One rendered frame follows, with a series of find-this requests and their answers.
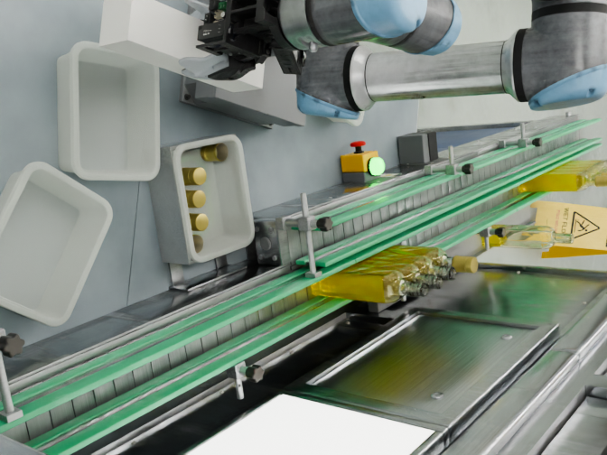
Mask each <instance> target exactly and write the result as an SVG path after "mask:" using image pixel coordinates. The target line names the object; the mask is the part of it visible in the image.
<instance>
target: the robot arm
mask: <svg viewBox="0 0 607 455"><path fill-rule="evenodd" d="M184 2H185V3H186V4H188V5H190V6H191V7H193V8H194V9H195V10H196V11H194V12H193V13H192V14H190V16H193V17H195V18H197V19H200V20H202V21H203V22H204V25H200V26H199V27H198V38H197V40H198V41H200V42H204V44H200V45H196V48H197V49H199V50H202V51H206V52H208V53H211V54H210V55H208V56H206V57H202V58H198V57H185V58H182V59H180V60H179V61H178V62H179V64H180V65H181V66H183V67H184V68H185V69H183V70H182V74H184V75H186V76H188V77H191V78H194V79H211V80H214V79H215V80H236V79H240V78H242V77H244V76H245V75H246V74H248V73H249V72H250V71H251V70H255V69H256V64H258V63H260V64H263V63H264V62H265V60H266V58H267V57H274V56H276V58H277V61H278V63H279V65H280V67H281V69H282V72H283V73H284V74H294V75H296V88H295V91H296V96H297V107H298V109H299V110H300V112H302V113H303V114H306V115H311V116H324V117H332V118H340V119H350V120H357V119H358V118H359V115H360V111H367V110H370V109H371V108H372V107H373V106H374V104H375V103H376V102H379V101H394V100H408V99H424V98H452V97H467V96H481V95H496V94H510V95H511V96H512V97H514V98H515V99H516V100H517V101H518V102H528V105H529V107H530V109H531V110H534V111H547V110H556V109H562V108H569V107H577V106H581V105H585V104H589V103H592V102H594V101H597V100H599V99H601V98H602V97H603V96H604V95H605V94H606V92H607V0H531V3H532V14H531V27H530V28H524V29H517V30H516V31H515V32H514V33H513V34H512V35H511V37H510V38H509V39H508V40H505V41H495V42H478V43H468V44H459V45H453V44H454V43H455V41H456V40H457V38H458V36H459V34H460V31H461V28H462V13H461V11H460V8H459V6H458V5H457V4H456V3H455V2H454V1H453V0H223V1H220V0H210V1H209V2H210V4H209V5H206V4H203V3H201V2H198V1H195V0H184ZM360 42H372V43H376V44H379V45H383V46H388V47H391V48H394V49H398V50H401V51H385V52H376V53H374V52H373V51H372V50H371V49H370V48H368V47H367V46H365V45H360Z"/></svg>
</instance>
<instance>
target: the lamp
mask: <svg viewBox="0 0 607 455"><path fill-rule="evenodd" d="M367 169H368V172H369V174H370V175H380V174H381V173H382V172H383V171H384V169H385V164H384V162H383V160H382V159H380V158H375V157H371V158H369V160H368V163H367Z"/></svg>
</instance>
